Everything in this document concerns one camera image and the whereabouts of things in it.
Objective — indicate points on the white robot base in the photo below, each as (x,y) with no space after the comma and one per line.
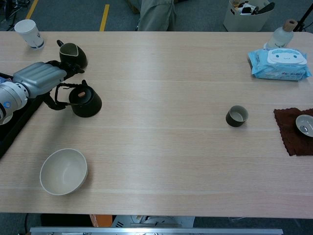
(151,220)

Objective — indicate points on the blue white box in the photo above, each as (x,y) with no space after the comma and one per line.
(3,80)

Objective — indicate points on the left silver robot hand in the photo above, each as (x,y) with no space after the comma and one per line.
(39,78)

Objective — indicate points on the person legs khaki trousers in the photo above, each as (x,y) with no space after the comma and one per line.
(156,14)

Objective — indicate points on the black utensil in bin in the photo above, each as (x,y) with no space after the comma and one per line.
(265,7)

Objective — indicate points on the orange panel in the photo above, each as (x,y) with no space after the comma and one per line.
(94,220)

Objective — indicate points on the brown cloth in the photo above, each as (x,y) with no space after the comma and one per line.
(288,137)

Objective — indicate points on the clear bottle wooden cap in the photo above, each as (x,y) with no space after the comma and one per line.
(281,36)

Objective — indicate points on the blue wet wipes pack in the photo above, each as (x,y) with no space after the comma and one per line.
(278,63)

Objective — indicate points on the white paper cup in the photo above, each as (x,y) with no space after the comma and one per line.
(29,34)

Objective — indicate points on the small grey dish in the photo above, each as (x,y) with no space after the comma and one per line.
(304,124)

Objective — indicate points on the aluminium rail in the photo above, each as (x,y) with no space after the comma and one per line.
(156,231)

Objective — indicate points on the dark teacup beige inside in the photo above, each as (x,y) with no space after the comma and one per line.
(236,117)

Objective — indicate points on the black plastic tray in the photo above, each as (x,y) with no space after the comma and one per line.
(14,127)

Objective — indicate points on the large beige bowl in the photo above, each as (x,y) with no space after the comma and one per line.
(63,172)

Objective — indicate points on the dark pitcher beige inside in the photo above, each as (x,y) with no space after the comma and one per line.
(73,55)

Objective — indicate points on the black tripod leg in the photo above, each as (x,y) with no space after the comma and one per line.
(305,14)

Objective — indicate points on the white storage bin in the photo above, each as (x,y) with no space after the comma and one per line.
(244,22)

